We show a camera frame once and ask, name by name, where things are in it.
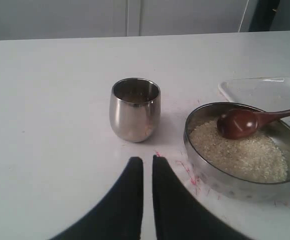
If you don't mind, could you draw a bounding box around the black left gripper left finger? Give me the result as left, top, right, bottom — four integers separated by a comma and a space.
53, 156, 144, 240

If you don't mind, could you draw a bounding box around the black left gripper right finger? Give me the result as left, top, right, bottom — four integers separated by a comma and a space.
152, 154, 233, 240

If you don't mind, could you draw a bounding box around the brown wooden spoon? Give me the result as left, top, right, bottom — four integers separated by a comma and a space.
216, 109, 290, 140

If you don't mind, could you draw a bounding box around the steel bowl of rice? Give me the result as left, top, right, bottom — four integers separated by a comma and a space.
183, 102, 290, 201

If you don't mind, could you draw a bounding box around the small steel cup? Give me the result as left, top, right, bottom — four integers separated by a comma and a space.
109, 77, 161, 143

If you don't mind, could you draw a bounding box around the white plastic tray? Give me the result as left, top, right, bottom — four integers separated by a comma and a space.
218, 76, 290, 112

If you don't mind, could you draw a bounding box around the dark vertical post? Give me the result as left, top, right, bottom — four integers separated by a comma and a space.
248, 0, 280, 32

